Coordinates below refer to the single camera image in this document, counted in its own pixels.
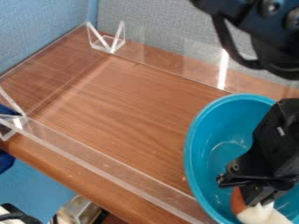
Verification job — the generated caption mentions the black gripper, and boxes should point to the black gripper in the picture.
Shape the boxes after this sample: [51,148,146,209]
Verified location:
[217,145,299,207]

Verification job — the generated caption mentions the black and white wheel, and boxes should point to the black and white wheel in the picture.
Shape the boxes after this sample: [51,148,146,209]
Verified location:
[0,204,41,224]

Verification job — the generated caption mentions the clear acrylic corner bracket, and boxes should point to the clear acrylic corner bracket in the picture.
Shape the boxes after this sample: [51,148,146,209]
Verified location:
[85,22,126,54]

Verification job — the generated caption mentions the dark blue object at left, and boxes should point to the dark blue object at left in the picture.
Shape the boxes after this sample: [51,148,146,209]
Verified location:
[0,103,19,174]

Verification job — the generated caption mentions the black cable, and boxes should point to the black cable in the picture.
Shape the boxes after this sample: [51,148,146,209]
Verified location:
[210,14,266,70]

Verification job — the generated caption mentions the clear acrylic table barrier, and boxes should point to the clear acrylic table barrier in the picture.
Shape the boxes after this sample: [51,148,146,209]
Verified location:
[0,24,299,224]

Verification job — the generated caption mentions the clear acrylic left bracket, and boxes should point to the clear acrylic left bracket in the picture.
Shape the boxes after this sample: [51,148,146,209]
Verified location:
[0,87,26,141]

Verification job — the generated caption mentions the metal frame under table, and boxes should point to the metal frame under table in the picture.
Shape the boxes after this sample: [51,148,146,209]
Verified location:
[47,195,102,224]

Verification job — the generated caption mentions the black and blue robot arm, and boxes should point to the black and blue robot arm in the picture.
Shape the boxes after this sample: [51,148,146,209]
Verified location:
[189,0,299,207]

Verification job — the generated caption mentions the blue plastic bowl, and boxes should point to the blue plastic bowl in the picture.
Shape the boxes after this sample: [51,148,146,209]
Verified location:
[182,94,299,224]

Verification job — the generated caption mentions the white and orange toy mushroom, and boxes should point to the white and orange toy mushroom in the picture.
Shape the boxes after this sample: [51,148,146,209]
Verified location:
[229,187,293,224]

